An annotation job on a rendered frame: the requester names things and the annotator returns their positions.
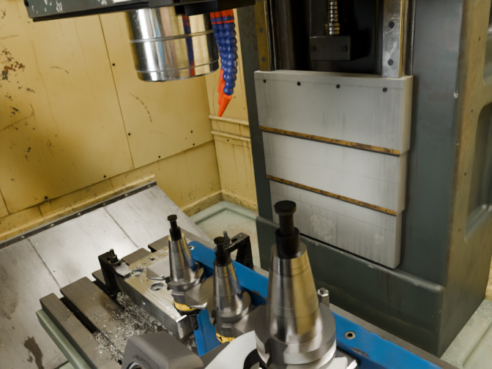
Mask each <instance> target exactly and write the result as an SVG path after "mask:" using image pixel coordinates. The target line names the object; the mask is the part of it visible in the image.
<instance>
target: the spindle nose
mask: <svg viewBox="0 0 492 369"><path fill-rule="evenodd" d="M123 15H124V21H125V25H126V29H127V36H128V39H129V40H130V50H131V54H132V58H133V64H134V68H135V70H136V72H137V76H138V79H139V80H141V81H145V82H163V81H177V80H183V79H188V78H196V77H199V76H203V75H208V74H210V73H213V72H215V71H217V69H218V68H219V62H218V59H219V54H218V49H217V43H216V37H215V36H214V33H215V30H213V28H212V22H211V18H210V13H207V14H203V15H195V16H190V17H187V16H186V14H185V7H184V5H176V6H170V7H158V8H151V9H144V10H133V11H126V12H123Z"/></svg>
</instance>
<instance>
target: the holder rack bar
mask: <svg viewBox="0 0 492 369"><path fill-rule="evenodd" d="M188 245H189V248H190V251H191V253H192V255H193V258H194V261H195V262H197V263H198V264H199V269H201V268H204V277H206V278H208V277H211V276H212V275H213V262H214V260H215V259H216V258H215V252H216V250H213V249H212V248H210V247H207V246H206V245H203V244H201V243H200V242H197V241H196V240H193V241H191V242H189V243H188ZM232 262H233V265H234V268H235V271H236V275H237V277H238V281H239V284H240V287H241V290H242V293H245V292H247V293H248V294H249V295H250V298H251V305H252V306H254V307H255V308H256V307H257V306H258V305H260V304H261V303H264V304H266V303H267V291H268V280H269V278H267V277H265V276H263V275H261V274H259V273H257V272H255V271H254V270H252V269H250V268H248V267H246V266H244V265H242V264H240V263H238V262H236V261H235V260H233V259H232ZM332 313H333V315H334V317H335V328H336V337H335V339H336V346H339V347H340V348H342V349H344V350H345V351H347V352H348V353H350V354H353V355H354V356H355V357H357V358H358V359H359V360H360V364H359V365H358V366H357V367H356V368H357V369H443V368H440V367H439V366H437V365H434V364H433V363H431V362H429V361H427V360H426V359H423V358H422V357H419V356H417V355H416V354H413V353H411V352H410V351H408V350H406V349H404V348H402V347H400V346H398V345H396V344H394V343H392V342H390V341H389V340H387V339H385V338H383V337H381V336H379V335H377V334H375V333H373V332H371V331H370V330H368V329H366V328H364V327H361V326H360V325H358V324H355V323H354V322H352V321H350V320H348V319H347V318H344V317H342V316H340V315H338V314H337V313H334V312H332Z"/></svg>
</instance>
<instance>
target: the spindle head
mask: <svg viewBox="0 0 492 369"><path fill-rule="evenodd" d="M205 1H216V0H174V4H169V5H163V6H157V7H149V2H148V0H138V1H131V0H127V1H119V2H114V0H23V3H24V5H25V7H26V10H27V13H28V16H29V18H33V19H32V20H33V22H40V21H52V20H59V19H66V18H78V17H85V16H92V15H104V14H111V13H118V12H126V11H133V10H144V9H151V8H158V7H170V6H176V5H183V4H192V3H198V2H205Z"/></svg>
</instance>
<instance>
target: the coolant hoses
mask: <svg viewBox="0 0 492 369"><path fill-rule="evenodd" d="M255 4H256V0H216V1H205V2H198V3H192V4H184V10H185V14H186V16H187V17H190V16H195V15H203V14H207V13H210V18H211V22H212V28H213V30H215V33H214V36H215V37H216V43H217V44H218V47H217V49H218V50H219V52H220V53H219V56H220V58H221V60H220V62H221V64H222V65H221V67H220V77H219V83H218V88H217V92H218V93H219V97H218V101H217V104H218V105H220V107H219V111H218V116H219V117H221V116H222V115H223V113H224V111H225V109H226V108H227V106H228V104H229V102H230V100H231V98H232V96H231V95H232V94H233V93H234V87H235V86H236V84H235V81H236V74H237V72H238V71H237V68H236V67H237V66H238V62H237V59H238V55H237V53H236V52H237V51H238V47H237V46H236V44H237V39H236V37H235V36H236V30H235V27H236V25H235V23H234V21H235V20H234V11H233V9H237V8H241V7H249V6H253V5H255Z"/></svg>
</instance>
